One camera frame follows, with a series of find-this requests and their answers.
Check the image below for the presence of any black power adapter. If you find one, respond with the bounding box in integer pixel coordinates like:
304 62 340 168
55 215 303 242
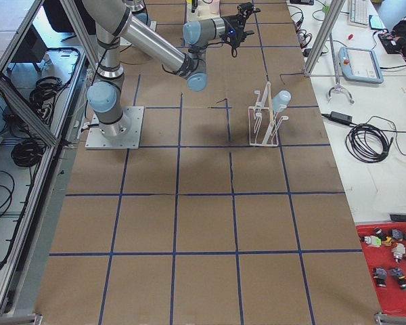
330 111 353 125

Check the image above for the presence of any light blue plastic cup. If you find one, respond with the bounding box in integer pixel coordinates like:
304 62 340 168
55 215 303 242
271 90 292 113

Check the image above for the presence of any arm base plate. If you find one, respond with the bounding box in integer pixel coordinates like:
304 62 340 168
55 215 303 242
85 106 145 150

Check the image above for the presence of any coiled black cable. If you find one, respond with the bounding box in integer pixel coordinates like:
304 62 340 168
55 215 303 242
344 116 399 164

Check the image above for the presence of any pink plastic cup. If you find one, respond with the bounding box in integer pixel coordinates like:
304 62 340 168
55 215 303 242
208 0 220 15

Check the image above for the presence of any teach pendant tablet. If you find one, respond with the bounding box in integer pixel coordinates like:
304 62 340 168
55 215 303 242
338 47 384 84

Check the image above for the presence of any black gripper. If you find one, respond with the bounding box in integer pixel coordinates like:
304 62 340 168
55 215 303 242
221 2 261 49

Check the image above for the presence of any metal grabber stick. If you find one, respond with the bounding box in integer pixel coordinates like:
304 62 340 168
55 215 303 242
327 33 355 104

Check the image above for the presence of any cream bunny tray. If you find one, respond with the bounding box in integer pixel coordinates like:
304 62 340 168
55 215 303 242
185 0 220 22

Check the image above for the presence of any white keyboard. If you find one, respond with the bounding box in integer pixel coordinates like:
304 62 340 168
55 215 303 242
347 0 371 28

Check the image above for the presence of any white wire cup rack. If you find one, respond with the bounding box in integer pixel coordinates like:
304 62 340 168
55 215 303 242
248 81 289 147

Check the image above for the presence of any red parts tray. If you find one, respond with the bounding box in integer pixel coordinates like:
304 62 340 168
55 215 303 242
357 222 406 317

